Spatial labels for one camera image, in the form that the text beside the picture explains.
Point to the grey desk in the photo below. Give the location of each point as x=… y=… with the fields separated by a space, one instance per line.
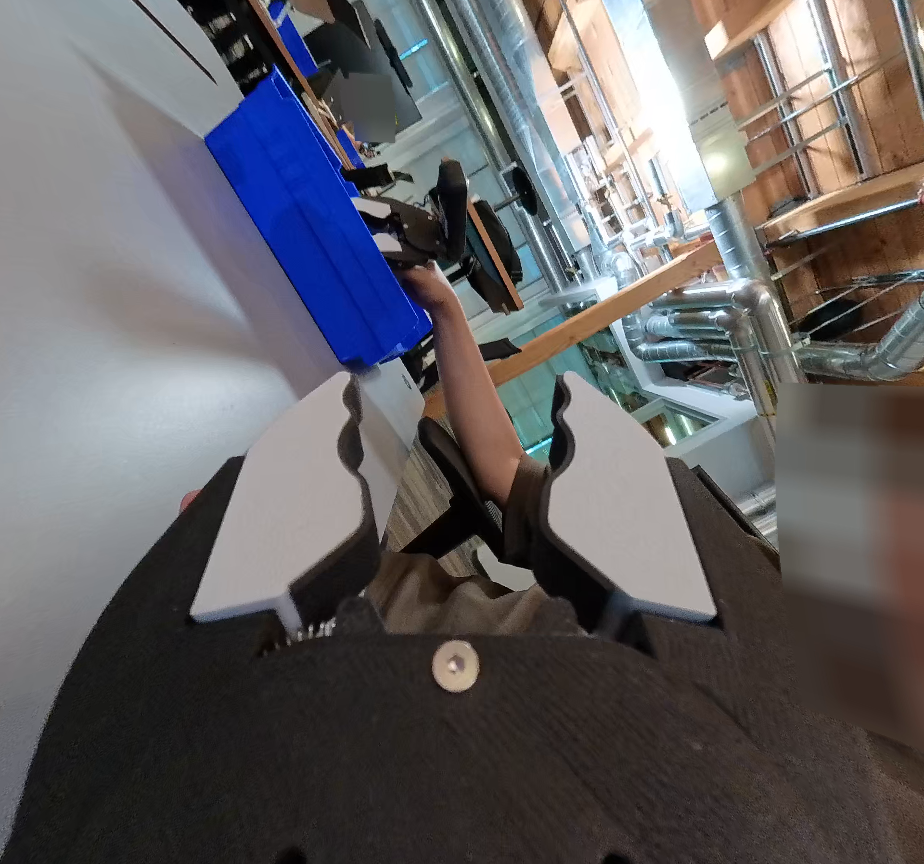
x=108 y=301

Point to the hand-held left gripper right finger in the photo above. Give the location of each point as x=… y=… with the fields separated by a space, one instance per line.
x=628 y=517

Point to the person's right hand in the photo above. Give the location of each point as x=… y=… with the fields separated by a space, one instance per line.
x=427 y=285

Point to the person's right forearm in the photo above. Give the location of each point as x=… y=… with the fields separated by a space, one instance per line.
x=469 y=409

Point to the silver elbow air duct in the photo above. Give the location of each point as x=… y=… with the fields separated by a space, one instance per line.
x=888 y=344

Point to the wooden top table black base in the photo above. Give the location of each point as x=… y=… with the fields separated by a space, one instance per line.
x=491 y=279

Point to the black chair armrest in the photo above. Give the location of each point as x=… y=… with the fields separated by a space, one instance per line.
x=447 y=460

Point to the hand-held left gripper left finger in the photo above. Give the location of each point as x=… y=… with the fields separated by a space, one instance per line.
x=289 y=517

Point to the black bag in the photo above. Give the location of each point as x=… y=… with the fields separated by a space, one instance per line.
x=502 y=236

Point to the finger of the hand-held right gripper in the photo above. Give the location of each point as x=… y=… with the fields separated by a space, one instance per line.
x=372 y=208
x=385 y=243

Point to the large spiral air duct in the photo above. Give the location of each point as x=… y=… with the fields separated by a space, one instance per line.
x=505 y=48

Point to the blue plastic bin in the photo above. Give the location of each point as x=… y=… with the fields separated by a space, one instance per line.
x=303 y=228

